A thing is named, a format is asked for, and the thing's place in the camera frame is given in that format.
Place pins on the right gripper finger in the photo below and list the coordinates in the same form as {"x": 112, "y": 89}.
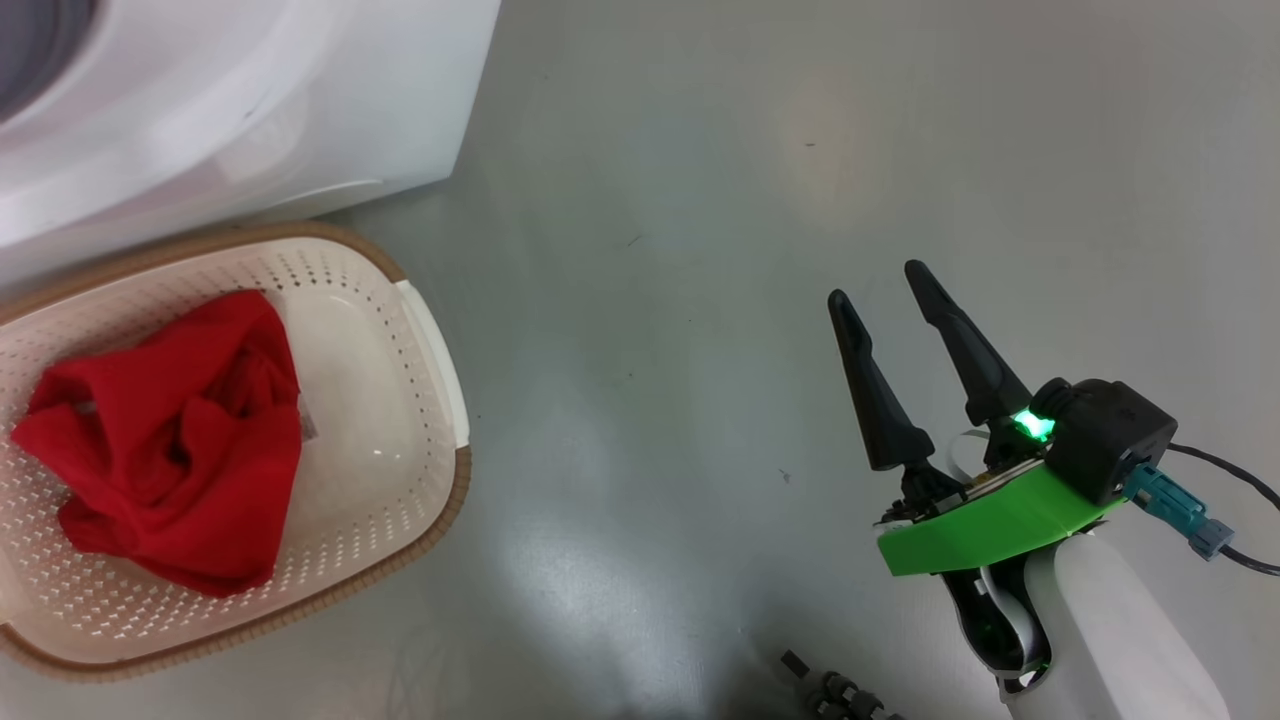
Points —
{"x": 975, "y": 365}
{"x": 880, "y": 400}

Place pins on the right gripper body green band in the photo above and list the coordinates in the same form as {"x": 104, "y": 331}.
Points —
{"x": 1000, "y": 520}

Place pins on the red cloth garment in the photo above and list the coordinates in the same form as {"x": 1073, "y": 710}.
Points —
{"x": 170, "y": 450}

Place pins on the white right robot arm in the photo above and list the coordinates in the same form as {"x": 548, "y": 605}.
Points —
{"x": 1120, "y": 640}

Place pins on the cream perforated laundry basket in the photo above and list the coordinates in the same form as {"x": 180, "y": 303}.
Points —
{"x": 380, "y": 400}

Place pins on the white front-load washing machine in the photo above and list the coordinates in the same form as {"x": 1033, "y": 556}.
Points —
{"x": 250, "y": 90}

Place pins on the black ribbed robot part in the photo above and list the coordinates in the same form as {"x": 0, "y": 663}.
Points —
{"x": 840, "y": 695}

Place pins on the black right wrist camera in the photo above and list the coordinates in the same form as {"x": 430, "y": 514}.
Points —
{"x": 1110, "y": 430}

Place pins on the teal right camera connector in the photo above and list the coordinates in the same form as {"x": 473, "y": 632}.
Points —
{"x": 1175, "y": 505}

